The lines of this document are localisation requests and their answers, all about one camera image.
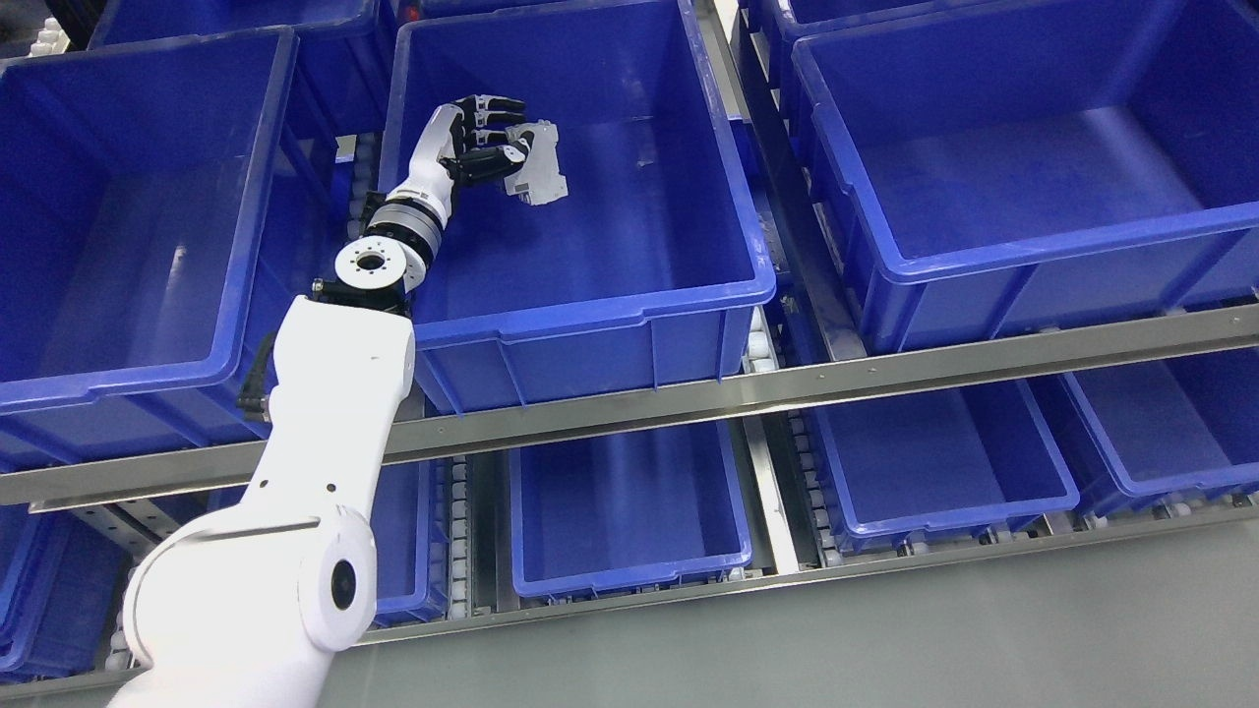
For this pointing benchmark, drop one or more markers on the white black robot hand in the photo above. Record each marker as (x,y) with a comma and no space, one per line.
(466,143)

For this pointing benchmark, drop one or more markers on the white circuit breaker red switch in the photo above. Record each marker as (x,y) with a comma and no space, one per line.
(539,181)

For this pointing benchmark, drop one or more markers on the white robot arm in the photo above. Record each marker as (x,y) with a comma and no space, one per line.
(248,605)

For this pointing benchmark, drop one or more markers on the metal shelf rack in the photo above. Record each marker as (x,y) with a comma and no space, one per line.
(750,399)

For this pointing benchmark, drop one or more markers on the blue bin top left rear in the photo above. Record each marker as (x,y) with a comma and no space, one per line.
(345,48)

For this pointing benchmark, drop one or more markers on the blue bin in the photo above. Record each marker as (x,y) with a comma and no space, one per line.
(658,507)
(994,169)
(59,574)
(646,273)
(345,48)
(782,23)
(162,204)
(1133,436)
(934,466)

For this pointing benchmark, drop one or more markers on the blue bin centre upper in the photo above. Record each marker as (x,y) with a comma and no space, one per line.
(646,273)

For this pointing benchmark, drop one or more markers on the blue bin left upper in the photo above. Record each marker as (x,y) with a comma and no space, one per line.
(162,204)

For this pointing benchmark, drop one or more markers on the blue bin centre lower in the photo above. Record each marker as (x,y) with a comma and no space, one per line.
(658,507)

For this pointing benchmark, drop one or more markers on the blue bin right upper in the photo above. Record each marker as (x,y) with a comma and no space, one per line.
(994,169)

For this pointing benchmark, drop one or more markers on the blue bin top right rear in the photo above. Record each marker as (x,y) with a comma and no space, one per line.
(782,23)

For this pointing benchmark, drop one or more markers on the blue bin left lower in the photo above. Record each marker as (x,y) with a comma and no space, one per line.
(59,574)

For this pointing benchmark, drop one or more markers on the blue bin far right lower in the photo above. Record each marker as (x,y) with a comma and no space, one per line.
(1133,436)

